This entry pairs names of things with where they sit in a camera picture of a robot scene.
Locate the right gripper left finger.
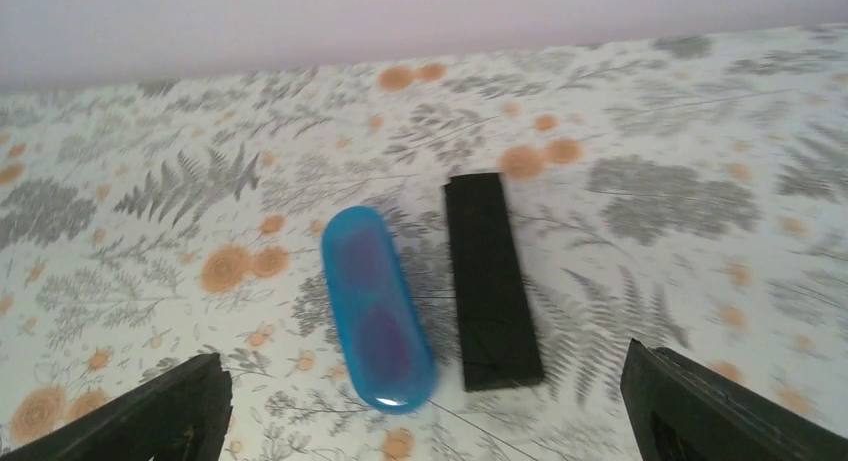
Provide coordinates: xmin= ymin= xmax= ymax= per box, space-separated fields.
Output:
xmin=1 ymin=353 xmax=232 ymax=461

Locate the floral table mat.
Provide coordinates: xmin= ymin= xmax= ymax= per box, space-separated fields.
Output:
xmin=1 ymin=24 xmax=847 ymax=460

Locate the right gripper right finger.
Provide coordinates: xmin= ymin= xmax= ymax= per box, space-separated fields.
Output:
xmin=620 ymin=339 xmax=847 ymax=461

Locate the black glasses pouch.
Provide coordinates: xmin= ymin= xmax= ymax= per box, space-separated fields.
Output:
xmin=443 ymin=173 xmax=544 ymax=392

